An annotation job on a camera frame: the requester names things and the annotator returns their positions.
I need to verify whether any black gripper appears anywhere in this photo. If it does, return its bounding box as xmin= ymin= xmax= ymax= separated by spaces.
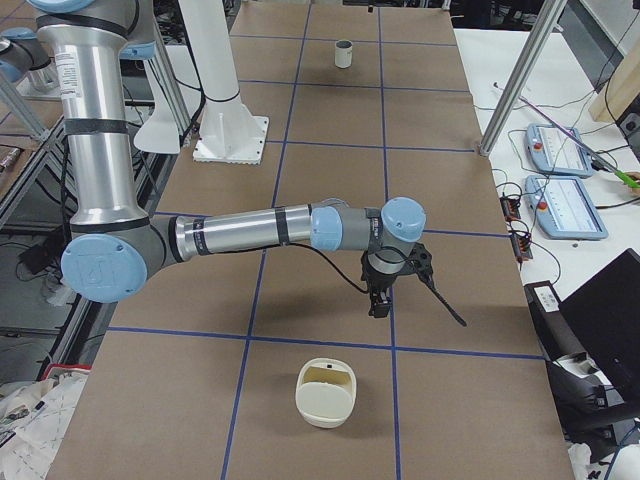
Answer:
xmin=361 ymin=242 xmax=433 ymax=318

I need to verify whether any white cup with handle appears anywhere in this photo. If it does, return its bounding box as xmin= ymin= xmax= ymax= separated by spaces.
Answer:
xmin=334 ymin=39 xmax=353 ymax=69

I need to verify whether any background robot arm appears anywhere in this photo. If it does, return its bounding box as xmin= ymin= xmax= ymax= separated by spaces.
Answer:
xmin=1 ymin=27 xmax=83 ymax=99

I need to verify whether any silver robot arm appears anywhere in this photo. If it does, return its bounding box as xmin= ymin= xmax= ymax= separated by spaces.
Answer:
xmin=34 ymin=1 xmax=434 ymax=318

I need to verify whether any cream plastic basket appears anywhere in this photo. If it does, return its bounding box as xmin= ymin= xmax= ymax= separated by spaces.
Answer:
xmin=295 ymin=358 xmax=357 ymax=429

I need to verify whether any orange terminal block lower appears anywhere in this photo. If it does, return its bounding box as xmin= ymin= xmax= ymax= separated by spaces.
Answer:
xmin=509 ymin=230 xmax=533 ymax=264

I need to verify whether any orange terminal block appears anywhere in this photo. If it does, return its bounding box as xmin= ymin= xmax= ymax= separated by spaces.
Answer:
xmin=509 ymin=230 xmax=533 ymax=264
xmin=499 ymin=195 xmax=521 ymax=222

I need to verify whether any orange terminal block upper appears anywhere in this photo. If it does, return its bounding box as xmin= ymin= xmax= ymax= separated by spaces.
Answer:
xmin=499 ymin=195 xmax=521 ymax=222

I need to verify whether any lower teach pendant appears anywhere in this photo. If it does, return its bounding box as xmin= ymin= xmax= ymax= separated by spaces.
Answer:
xmin=524 ymin=175 xmax=608 ymax=241

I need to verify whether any teach pendant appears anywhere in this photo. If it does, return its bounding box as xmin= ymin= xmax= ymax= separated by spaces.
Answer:
xmin=525 ymin=124 xmax=594 ymax=178
xmin=524 ymin=175 xmax=608 ymax=241

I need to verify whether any black laptop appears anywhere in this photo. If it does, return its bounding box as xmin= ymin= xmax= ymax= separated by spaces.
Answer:
xmin=560 ymin=248 xmax=639 ymax=401

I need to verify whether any upper teach pendant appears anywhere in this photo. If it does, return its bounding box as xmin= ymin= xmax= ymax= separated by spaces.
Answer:
xmin=525 ymin=124 xmax=594 ymax=178

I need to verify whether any white crumpled cloth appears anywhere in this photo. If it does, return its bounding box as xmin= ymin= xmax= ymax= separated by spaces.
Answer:
xmin=1 ymin=364 xmax=91 ymax=479

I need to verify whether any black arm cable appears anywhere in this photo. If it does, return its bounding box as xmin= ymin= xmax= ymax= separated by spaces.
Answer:
xmin=287 ymin=242 xmax=469 ymax=329

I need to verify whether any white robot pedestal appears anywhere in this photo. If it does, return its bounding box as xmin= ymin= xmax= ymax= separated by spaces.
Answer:
xmin=179 ymin=0 xmax=269 ymax=165

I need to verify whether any aluminium frame post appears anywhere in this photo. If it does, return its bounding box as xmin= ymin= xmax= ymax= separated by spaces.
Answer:
xmin=479 ymin=0 xmax=568 ymax=157

